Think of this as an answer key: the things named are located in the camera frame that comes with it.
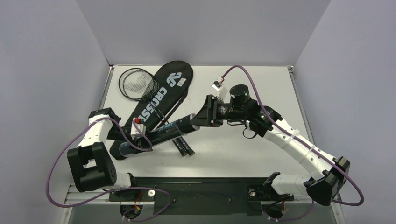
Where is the black shuttlecock tube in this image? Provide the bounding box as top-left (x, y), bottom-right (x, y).
top-left (118, 113), bottom-right (200, 160)

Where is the black Crossway racket bag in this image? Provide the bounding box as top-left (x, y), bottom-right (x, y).
top-left (109, 60), bottom-right (194, 161)

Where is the black badminton racket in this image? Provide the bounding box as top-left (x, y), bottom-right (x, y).
top-left (118, 68), bottom-right (189, 158)
top-left (120, 69), bottom-right (196, 157)

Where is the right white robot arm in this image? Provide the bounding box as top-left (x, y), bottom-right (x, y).
top-left (190, 84), bottom-right (350, 206)

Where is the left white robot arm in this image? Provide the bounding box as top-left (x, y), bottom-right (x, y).
top-left (67, 107), bottom-right (139, 201)

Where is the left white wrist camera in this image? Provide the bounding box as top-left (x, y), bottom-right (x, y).
top-left (130, 118), bottom-right (146, 140)

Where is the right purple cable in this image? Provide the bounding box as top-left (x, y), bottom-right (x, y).
top-left (221, 65), bottom-right (364, 222)

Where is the purple cable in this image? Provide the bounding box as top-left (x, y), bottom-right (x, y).
top-left (45, 117), bottom-right (173, 223)
top-left (221, 65), bottom-right (364, 222)

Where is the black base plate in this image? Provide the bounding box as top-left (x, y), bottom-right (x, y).
top-left (109, 177), bottom-right (294, 216)

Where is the aluminium frame rail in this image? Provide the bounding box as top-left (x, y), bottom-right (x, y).
top-left (63, 182), bottom-right (342, 205)

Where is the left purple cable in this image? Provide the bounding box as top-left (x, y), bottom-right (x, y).
top-left (45, 117), bottom-right (173, 223)

